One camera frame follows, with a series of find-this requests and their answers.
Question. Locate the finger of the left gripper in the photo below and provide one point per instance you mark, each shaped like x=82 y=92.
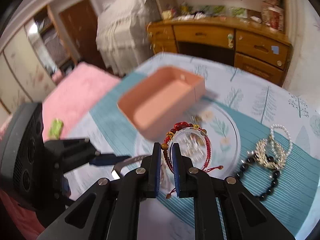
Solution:
x=107 y=160

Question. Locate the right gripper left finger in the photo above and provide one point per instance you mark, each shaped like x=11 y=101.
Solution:
x=127 y=193

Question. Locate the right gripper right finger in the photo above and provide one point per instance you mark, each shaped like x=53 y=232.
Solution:
x=192 y=182

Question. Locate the pink jewelry box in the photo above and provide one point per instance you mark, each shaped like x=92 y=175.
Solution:
x=153 y=104

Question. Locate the gold leaf hair comb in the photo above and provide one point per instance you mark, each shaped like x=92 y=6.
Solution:
x=269 y=154

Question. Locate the clear round plastic lid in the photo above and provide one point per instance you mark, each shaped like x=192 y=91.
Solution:
x=193 y=143

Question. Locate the green small object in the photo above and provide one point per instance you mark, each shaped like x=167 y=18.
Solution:
x=55 y=129

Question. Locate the gold earrings and rings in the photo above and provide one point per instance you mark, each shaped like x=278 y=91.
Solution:
x=202 y=117

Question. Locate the teal tree pattern tablecloth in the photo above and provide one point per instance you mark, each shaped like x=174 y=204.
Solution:
x=237 y=110

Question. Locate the white lace cover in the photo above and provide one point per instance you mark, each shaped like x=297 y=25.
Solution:
x=122 y=38

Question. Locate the brown wooden door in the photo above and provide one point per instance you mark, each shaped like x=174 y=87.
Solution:
x=81 y=24

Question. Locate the wooden desk with drawers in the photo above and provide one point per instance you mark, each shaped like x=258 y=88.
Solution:
x=243 y=44

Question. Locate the red floral cup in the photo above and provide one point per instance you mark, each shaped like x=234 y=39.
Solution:
x=272 y=16

